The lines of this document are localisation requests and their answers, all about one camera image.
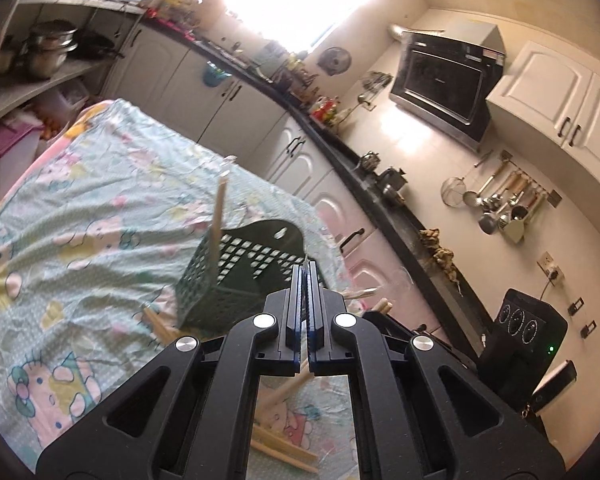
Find white upper cabinet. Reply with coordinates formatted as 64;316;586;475
485;39;600;221

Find black range hood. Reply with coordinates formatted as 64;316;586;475
389;21;506;153

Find pink lidded storage box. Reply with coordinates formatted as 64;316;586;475
0;117;44;200

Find metal strainer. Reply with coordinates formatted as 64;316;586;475
440;162;479;208

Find green perforated utensil basket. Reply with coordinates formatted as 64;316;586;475
175;219;306;334

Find chopstick pair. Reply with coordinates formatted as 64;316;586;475
250;361;318;474
209;155;235;284

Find steel kettle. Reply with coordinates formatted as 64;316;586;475
376;166;407;205

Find Hello Kitty tablecloth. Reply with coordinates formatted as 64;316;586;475
0;100;359;479

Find stacked steel pots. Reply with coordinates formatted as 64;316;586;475
26;20;78;80

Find hanging metal ladle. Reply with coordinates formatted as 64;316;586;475
463;159;508;208

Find teal hanging bowl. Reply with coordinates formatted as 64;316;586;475
202;61;232;88

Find green hanging spatula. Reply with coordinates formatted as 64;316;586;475
501;192;546;244

